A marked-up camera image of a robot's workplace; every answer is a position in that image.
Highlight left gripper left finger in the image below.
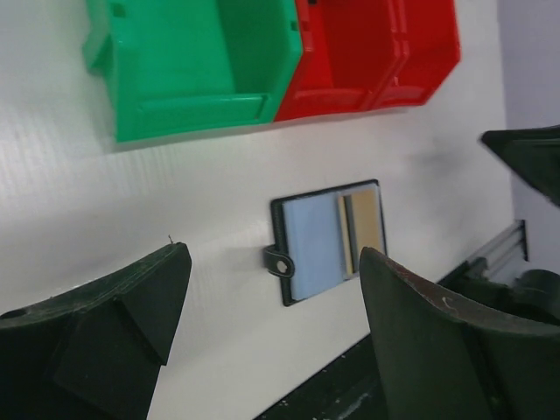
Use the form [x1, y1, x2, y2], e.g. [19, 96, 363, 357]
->
[1, 242, 191, 419]

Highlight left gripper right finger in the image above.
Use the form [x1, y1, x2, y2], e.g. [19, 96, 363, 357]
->
[360, 248, 559, 419]

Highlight gold card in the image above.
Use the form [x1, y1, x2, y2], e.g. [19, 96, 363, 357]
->
[337, 185, 386, 279]

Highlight black leather card holder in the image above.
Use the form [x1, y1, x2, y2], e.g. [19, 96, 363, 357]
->
[262, 179, 388, 307]

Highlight green plastic bin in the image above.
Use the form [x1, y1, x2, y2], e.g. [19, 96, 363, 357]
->
[82, 1, 303, 143]

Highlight red plastic bin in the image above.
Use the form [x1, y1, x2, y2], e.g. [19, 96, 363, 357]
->
[372, 0, 461, 109]
[275, 0, 408, 122]

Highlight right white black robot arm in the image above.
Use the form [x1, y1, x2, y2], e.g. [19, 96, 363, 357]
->
[480, 125, 559, 207]

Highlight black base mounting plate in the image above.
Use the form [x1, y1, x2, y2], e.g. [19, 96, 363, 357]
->
[248, 257, 560, 420]

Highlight aluminium table frame rail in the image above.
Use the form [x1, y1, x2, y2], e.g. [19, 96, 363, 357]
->
[465, 220, 529, 284]

